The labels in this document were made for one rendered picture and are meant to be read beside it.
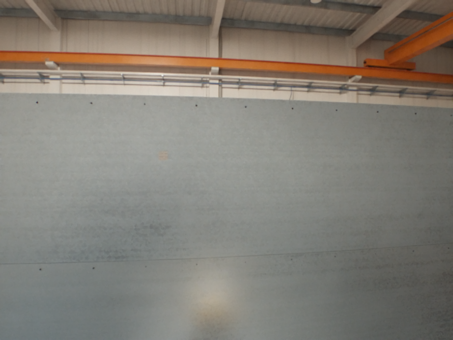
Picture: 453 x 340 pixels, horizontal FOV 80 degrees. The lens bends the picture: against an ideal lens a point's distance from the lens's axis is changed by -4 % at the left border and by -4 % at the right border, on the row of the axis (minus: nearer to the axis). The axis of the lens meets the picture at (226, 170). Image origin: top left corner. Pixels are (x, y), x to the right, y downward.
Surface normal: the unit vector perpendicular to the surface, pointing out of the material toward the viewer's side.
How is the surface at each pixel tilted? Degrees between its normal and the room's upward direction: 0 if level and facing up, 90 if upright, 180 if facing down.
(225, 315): 90
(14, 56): 90
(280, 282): 90
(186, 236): 90
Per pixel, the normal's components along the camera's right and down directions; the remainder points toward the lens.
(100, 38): 0.14, 0.02
